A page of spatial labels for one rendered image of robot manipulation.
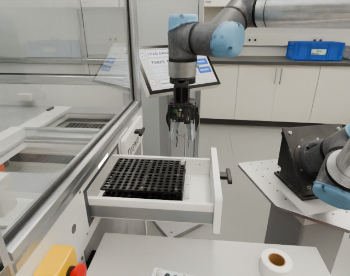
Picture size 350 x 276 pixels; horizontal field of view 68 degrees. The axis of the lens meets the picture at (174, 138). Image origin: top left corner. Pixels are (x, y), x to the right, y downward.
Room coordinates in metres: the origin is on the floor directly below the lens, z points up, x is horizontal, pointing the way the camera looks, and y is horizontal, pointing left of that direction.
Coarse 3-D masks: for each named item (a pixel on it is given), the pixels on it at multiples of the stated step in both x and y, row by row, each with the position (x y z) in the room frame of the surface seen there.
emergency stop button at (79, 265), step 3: (78, 264) 0.35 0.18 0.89; (81, 264) 0.35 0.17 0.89; (84, 264) 0.36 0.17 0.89; (75, 267) 0.34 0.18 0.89; (78, 267) 0.34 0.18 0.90; (81, 267) 0.34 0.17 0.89; (84, 267) 0.35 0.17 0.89; (72, 270) 0.35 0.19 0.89; (75, 270) 0.34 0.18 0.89; (78, 270) 0.34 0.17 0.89; (81, 270) 0.34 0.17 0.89; (84, 270) 0.35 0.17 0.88; (72, 273) 0.34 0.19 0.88; (75, 273) 0.33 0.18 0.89; (78, 273) 0.33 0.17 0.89; (81, 273) 0.34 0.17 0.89; (84, 273) 0.34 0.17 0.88
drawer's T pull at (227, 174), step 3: (228, 168) 0.67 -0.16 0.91; (219, 171) 0.66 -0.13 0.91; (228, 171) 0.66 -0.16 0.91; (222, 174) 0.64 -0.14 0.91; (225, 174) 0.64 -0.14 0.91; (228, 174) 0.64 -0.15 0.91; (222, 177) 0.63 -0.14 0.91; (225, 177) 0.63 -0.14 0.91; (228, 177) 0.62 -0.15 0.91; (231, 177) 0.62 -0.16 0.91; (228, 180) 0.61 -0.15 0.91; (231, 180) 0.61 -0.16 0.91; (228, 183) 0.61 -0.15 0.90; (231, 183) 0.61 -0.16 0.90
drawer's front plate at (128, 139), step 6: (138, 120) 1.06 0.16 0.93; (132, 126) 0.98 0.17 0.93; (138, 126) 1.05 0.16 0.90; (126, 132) 0.92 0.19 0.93; (132, 132) 0.95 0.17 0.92; (126, 138) 0.87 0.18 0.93; (132, 138) 0.94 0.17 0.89; (138, 138) 1.04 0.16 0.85; (126, 144) 0.86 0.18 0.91; (132, 144) 0.94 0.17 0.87; (138, 144) 1.03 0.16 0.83; (126, 150) 0.85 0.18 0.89; (132, 150) 0.93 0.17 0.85
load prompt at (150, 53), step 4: (148, 52) 1.58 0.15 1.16; (152, 52) 1.59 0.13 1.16; (156, 52) 1.61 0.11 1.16; (160, 52) 1.62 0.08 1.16; (164, 52) 1.64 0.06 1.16; (148, 56) 1.56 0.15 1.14; (152, 56) 1.57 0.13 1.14; (156, 56) 1.58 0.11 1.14; (160, 56) 1.60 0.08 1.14; (164, 56) 1.61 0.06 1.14
